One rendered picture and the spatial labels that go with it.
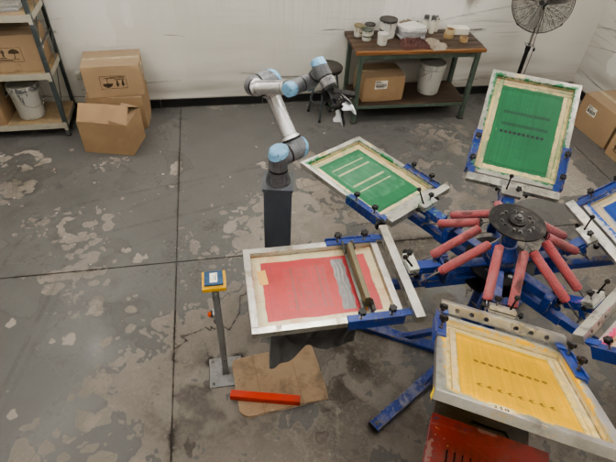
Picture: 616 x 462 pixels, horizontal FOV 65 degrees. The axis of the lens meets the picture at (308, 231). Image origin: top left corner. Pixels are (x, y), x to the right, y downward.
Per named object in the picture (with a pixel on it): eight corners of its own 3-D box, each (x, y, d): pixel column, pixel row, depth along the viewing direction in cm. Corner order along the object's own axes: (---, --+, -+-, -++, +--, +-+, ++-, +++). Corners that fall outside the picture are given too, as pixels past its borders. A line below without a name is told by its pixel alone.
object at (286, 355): (272, 369, 272) (272, 325, 243) (271, 364, 275) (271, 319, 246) (351, 359, 280) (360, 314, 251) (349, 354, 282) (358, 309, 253)
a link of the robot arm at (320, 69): (318, 63, 246) (326, 53, 238) (327, 82, 245) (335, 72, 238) (306, 65, 241) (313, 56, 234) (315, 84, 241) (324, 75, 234)
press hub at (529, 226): (439, 384, 329) (503, 245, 236) (420, 336, 356) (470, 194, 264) (491, 377, 335) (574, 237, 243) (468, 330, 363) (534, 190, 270)
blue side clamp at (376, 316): (347, 330, 244) (348, 322, 240) (345, 323, 248) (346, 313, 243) (403, 324, 249) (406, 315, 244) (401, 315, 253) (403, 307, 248)
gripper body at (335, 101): (329, 114, 240) (318, 93, 240) (343, 109, 243) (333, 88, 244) (335, 107, 233) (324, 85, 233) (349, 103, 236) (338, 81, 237)
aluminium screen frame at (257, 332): (252, 339, 237) (251, 335, 234) (242, 254, 278) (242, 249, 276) (404, 320, 249) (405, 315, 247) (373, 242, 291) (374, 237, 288)
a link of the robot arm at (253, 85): (232, 80, 268) (288, 79, 233) (247, 74, 273) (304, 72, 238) (237, 100, 273) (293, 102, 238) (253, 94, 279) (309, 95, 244)
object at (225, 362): (210, 388, 319) (192, 296, 253) (209, 359, 335) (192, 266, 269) (243, 384, 322) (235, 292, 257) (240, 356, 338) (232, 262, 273)
